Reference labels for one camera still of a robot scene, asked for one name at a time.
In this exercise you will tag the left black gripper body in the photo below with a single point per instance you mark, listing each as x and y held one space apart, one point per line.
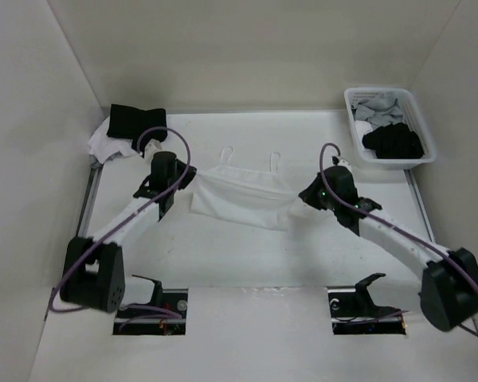
172 182

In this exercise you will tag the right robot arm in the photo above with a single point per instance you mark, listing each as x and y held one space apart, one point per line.
446 293

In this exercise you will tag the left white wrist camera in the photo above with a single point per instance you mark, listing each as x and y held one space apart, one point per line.
152 147

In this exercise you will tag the left metal table rail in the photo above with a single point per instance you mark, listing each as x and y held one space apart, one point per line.
81 215

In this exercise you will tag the grey tank top in basket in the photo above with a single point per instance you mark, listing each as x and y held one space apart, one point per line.
380 111

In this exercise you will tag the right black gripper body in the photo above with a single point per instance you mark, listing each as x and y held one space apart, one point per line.
331 201

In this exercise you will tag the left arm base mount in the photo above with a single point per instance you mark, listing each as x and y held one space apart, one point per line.
171 310

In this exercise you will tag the folded white tank top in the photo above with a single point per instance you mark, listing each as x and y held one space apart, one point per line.
102 147

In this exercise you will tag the white garment in basket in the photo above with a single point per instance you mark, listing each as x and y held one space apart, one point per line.
363 128

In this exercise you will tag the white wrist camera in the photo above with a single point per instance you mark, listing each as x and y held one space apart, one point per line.
339 161
152 147

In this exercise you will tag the black tank top in basket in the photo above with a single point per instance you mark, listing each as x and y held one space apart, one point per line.
395 141

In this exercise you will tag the white plastic laundry basket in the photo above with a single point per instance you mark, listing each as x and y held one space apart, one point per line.
412 117

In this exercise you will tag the folded black tank top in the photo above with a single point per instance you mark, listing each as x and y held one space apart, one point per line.
137 125

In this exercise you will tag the white tank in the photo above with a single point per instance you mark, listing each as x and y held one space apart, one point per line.
255 198
102 147

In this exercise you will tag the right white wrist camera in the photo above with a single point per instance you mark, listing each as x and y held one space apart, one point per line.
339 161

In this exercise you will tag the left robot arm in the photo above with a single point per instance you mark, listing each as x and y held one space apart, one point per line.
94 275

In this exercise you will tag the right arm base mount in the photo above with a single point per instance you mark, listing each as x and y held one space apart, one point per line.
354 312

